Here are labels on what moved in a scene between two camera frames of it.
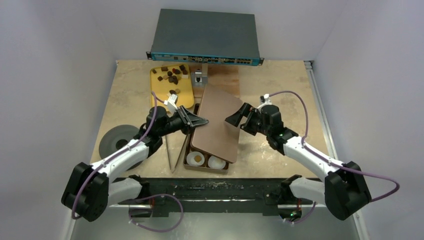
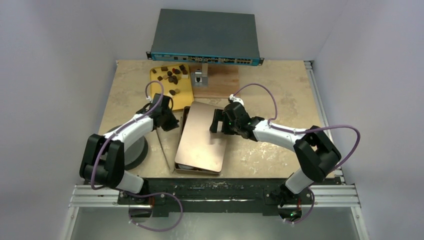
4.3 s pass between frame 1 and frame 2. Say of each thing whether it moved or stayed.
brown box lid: moved
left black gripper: moved
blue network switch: stayed
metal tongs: moved
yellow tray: stayed
